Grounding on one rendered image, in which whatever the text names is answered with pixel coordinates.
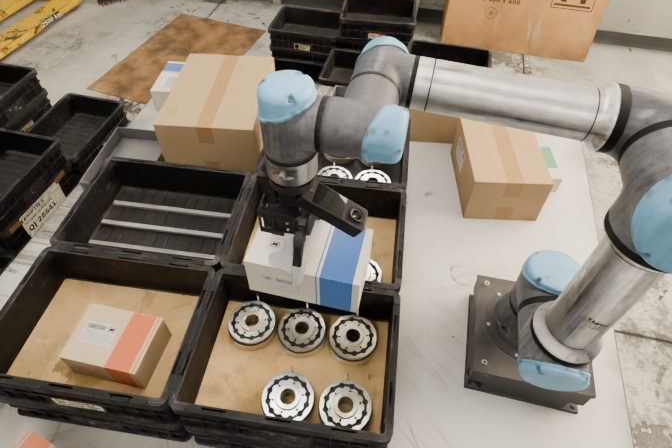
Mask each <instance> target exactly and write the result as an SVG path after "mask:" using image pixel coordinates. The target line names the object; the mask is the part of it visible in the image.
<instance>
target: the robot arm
mask: <svg viewBox="0 0 672 448"><path fill-rule="evenodd" d="M257 104H258V111H257V117H258V120H259V122H260V129H261V136H262V142H263V149H264V155H265V159H264V161H263V163H262V166H261V169H260V170H259V171H258V173H257V175H256V178H257V182H260V183H262V184H263V191H264V194H263V196H262V198H261V200H260V205H259V207H258V209H257V214H258V219H259V225H260V230H261V231H262V232H267V233H272V234H275V235H280V236H284V235H285V233H288V234H294V237H292V236H289V237H287V238H285V239H284V242H283V247H282V249H281V250H280V251H276V252H272V253H270V254H269V257H268V261H269V263H270V264H271V265H272V266H274V267H277V268H279V269H281V270H283V271H285V272H287V273H289V274H290V275H291V276H292V285H293V287H294V288H297V287H298V285H299V284H300V283H301V282H302V280H303V278H304V268H305V257H306V252H307V245H308V244H307V242H306V235H307V236H310V234H311V232H312V229H313V227H314V224H315V221H316V220H323V221H325V222H327V223H329V224H330V225H332V226H334V227H336V228H338V229H339V230H341V231H343V232H345V233H346V234H348V235H350V236H352V237H356V236H357V235H359V234H360V233H361V232H362V231H363V230H364V228H365V225H366V221H367V217H368V210H366V209H365V208H363V207H361V206H360V205H358V204H356V203H354V202H353V201H351V200H349V199H348V198H346V197H344V196H342V195H341V194H339V193H337V192H336V191H334V190H332V189H330V188H329V187H327V186H325V185H324V184H322V183H320V182H318V181H317V170H318V156H317V152H318V153H323V154H329V155H335V156H341V157H347V158H353V159H359V160H363V161H365V162H368V163H370V162H380V163H388V164H395V163H397V162H398V161H399V160H400V159H401V157H402V154H403V149H404V144H405V139H406V134H407V128H408V121H409V111H408V110H407V109H406V108H411V109H416V110H421V111H426V112H431V113H437V114H442V115H447V116H452V117H457V118H463V119H468V120H473V121H478V122H483V123H489V124H494V125H499V126H504V127H509V128H515V129H520V130H525V131H530V132H535V133H541V134H546V135H551V136H556V137H562V138H567V139H572V140H577V141H582V142H584V144H585V145H586V147H587V149H588V150H590V151H595V152H600V153H604V154H607V155H609V156H611V157H612V158H613V159H615V160H616V161H617V162H618V166H619V171H620V176H621V180H622V190H621V193H620V194H619V196H618V197H617V199H616V200H615V201H614V203H613V204H612V205H611V207H610V208H609V210H608V211H607V213H606V215H605V216H604V220H603V227H604V232H605V236H604V237H603V239H602V240H601V241H600V243H599V244H598V245H597V247H596V248H595V249H594V250H593V252H592V253H591V254H590V256H589V257H588V258H587V260H586V261H585V262H584V264H583V265H581V264H580V263H579V262H578V261H576V260H574V259H573V258H572V257H571V256H569V255H567V254H565V253H562V252H559V251H555V250H540V251H537V252H535V253H533V254H531V255H530V256H529V257H528V258H527V260H526V261H525V262H524V263H523V265H522V268H521V271H520V274H519V276H518V278H517V280H516V282H515V284H514V286H513V288H512V290H511V291H509V292H508V293H506V294H504V295H503V296H502V297H501V298H500V299H499V300H498V302H497V303H496V306H495V308H494V311H493V323H494V327H495V329H496V331H497V333H498V334H499V336H500V337H501V338H502V339H503V340H504V341H505V342H506V343H507V344H508V345H509V346H511V347H512V348H514V349H516V350H518V359H517V362H518V366H519V373H520V376H521V377H522V378H523V379H524V380H525V381H527V382H528V383H530V384H532V385H535V386H538V387H541V388H545V389H550V390H556V391H579V390H583V389H585V388H587V387H588V386H589V384H590V377H591V375H590V374H589V363H591V362H592V361H593V360H594V359H595V358H596V357H597V356H598V354H599V353H600V351H601V349H602V345H603V338H602V336H603V335H604V334H605V333H606V332H607V331H608V330H609V329H610V328H611V327H612V326H613V325H614V324H615V323H616V322H618V321H619V320H620V319H621V318H622V317H623V316H624V315H625V314H626V313H627V312H628V311H629V310H630V309H631V308H632V307H633V306H634V305H635V304H636V303H637V302H638V301H639V300H640V299H641V298H642V297H643V296H644V295H645V294H646V293H647V292H648V291H649V290H650V289H651V288H652V287H653V286H654V285H655V284H656V283H657V282H658V281H659V280H660V279H661V278H662V277H663V276H664V275H665V274H669V275H671V274H672V96H670V95H667V94H664V93H661V92H657V91H654V90H650V89H646V88H642V87H638V86H632V85H627V84H622V83H616V82H610V83H607V84H606V85H604V86H603V87H600V88H599V87H593V86H588V85H582V84H576V83H571V82H565V81H559V80H554V79H548V78H542V77H537V76H531V75H525V74H520V73H514V72H508V71H503V70H497V69H491V68H486V67H480V66H474V65H469V64H463V63H457V62H452V61H446V60H440V59H435V58H429V57H423V56H421V57H420V56H418V55H412V54H409V53H408V50H407V48H406V47H405V45H404V44H403V43H401V42H400V41H398V40H397V39H395V38H392V37H387V36H383V37H378V38H375V39H373V40H371V41H370V42H369V43H368V44H367V45H366V46H365V47H364V49H363V51H362V53H361V54H360V56H359V57H358V59H357V61H356V63H355V68H354V72H353V75H352V77H351V80H350V82H349V85H348V87H347V90H346V92H345V95H344V97H343V98H341V97H335V96H327V95H322V94H317V90H316V88H315V84H314V82H313V80H312V79H311V77H309V76H308V75H304V74H303V73H302V72H300V71H296V70H281V71H277V72H274V73H271V74H269V75H267V76H266V77H265V78H263V79H262V80H261V82H260V83H259V84H258V87H257ZM404 107H406V108H404ZM264 200H268V201H264ZM263 202H264V203H263ZM262 204H263V205H262ZM261 217H263V222H264V226H263V225H262V220H261Z"/></svg>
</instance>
